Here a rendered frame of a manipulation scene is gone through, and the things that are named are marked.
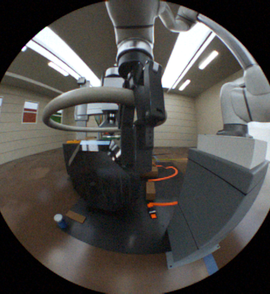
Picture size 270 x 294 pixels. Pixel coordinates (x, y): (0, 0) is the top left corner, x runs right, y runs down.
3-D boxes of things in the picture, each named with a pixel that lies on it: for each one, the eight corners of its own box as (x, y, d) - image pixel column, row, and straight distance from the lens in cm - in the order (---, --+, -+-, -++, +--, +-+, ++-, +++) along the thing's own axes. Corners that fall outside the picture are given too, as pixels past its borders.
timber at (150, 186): (154, 199, 128) (155, 193, 120) (145, 199, 127) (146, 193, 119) (153, 188, 151) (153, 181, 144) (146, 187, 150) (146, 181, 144)
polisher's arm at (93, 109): (70, 116, 185) (72, 104, 191) (79, 118, 214) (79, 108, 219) (107, 112, 157) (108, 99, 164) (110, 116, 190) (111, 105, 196)
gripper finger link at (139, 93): (143, 81, 21) (147, 77, 20) (155, 129, 14) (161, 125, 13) (126, 76, 19) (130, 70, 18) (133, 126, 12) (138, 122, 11)
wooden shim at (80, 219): (65, 216, 124) (65, 214, 123) (70, 210, 127) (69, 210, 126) (82, 223, 109) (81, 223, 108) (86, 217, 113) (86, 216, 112)
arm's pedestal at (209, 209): (200, 216, 125) (224, 147, 90) (219, 247, 114) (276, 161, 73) (160, 224, 104) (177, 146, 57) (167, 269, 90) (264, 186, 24)
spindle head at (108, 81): (104, 118, 131) (106, 90, 145) (120, 118, 130) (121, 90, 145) (100, 112, 96) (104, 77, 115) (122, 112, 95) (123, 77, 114)
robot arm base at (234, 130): (225, 136, 69) (225, 128, 69) (253, 139, 61) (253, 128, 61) (209, 135, 54) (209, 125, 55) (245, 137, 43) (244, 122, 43)
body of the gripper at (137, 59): (158, 58, 24) (164, 88, 17) (139, 76, 28) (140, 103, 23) (128, 44, 21) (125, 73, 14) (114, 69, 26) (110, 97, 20)
